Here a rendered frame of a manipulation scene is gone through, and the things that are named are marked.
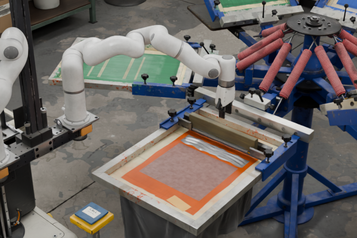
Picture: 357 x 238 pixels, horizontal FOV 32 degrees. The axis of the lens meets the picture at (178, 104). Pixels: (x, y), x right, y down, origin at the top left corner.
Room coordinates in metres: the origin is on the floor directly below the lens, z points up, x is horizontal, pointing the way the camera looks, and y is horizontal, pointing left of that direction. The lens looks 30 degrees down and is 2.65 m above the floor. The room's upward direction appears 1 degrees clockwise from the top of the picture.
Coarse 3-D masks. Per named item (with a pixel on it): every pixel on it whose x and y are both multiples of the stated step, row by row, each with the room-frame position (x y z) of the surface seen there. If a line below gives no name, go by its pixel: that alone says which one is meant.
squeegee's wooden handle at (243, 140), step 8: (192, 112) 2.66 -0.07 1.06; (192, 120) 2.63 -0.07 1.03; (200, 120) 2.60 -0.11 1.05; (208, 120) 2.58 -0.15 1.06; (200, 128) 2.60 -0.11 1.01; (208, 128) 2.57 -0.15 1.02; (216, 128) 2.54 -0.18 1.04; (224, 128) 2.52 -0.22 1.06; (232, 128) 2.52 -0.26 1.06; (216, 136) 2.54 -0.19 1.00; (224, 136) 2.51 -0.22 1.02; (232, 136) 2.48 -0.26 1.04; (240, 136) 2.46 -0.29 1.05; (248, 136) 2.45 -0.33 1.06; (240, 144) 2.45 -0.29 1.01; (248, 144) 2.43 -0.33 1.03; (256, 144) 2.42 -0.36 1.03
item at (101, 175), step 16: (208, 112) 2.77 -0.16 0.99; (160, 128) 2.62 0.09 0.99; (176, 128) 2.66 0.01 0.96; (240, 128) 2.65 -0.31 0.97; (256, 128) 2.63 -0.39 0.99; (144, 144) 2.47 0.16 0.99; (112, 160) 2.34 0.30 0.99; (128, 160) 2.37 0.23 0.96; (96, 176) 2.22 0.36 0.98; (256, 176) 2.23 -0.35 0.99; (128, 192) 2.11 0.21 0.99; (240, 192) 2.13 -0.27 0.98; (160, 208) 2.00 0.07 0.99; (224, 208) 2.03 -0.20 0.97; (176, 224) 1.94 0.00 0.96; (192, 224) 1.91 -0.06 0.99; (208, 224) 1.94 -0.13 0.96
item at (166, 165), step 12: (192, 132) 2.63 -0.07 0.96; (168, 144) 2.52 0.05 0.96; (180, 144) 2.52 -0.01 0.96; (216, 144) 2.53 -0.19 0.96; (156, 156) 2.42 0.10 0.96; (168, 156) 2.42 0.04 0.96; (180, 156) 2.43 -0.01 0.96; (192, 156) 2.43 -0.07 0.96; (204, 156) 2.43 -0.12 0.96; (144, 168) 2.33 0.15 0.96; (156, 168) 2.33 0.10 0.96; (168, 168) 2.33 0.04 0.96; (180, 168) 2.33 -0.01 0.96; (132, 180) 2.24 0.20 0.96; (144, 180) 2.24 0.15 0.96; (156, 180) 2.24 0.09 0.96; (168, 180) 2.24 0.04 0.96; (156, 192) 2.15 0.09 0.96
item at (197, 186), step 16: (224, 144) 2.53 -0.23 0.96; (208, 160) 2.39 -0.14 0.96; (224, 160) 2.40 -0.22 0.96; (256, 160) 2.40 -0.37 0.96; (192, 176) 2.27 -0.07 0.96; (208, 176) 2.27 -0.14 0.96; (224, 176) 2.27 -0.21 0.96; (160, 192) 2.15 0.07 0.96; (176, 192) 2.15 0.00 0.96; (192, 192) 2.16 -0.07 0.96; (208, 192) 2.16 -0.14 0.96; (192, 208) 2.05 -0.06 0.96
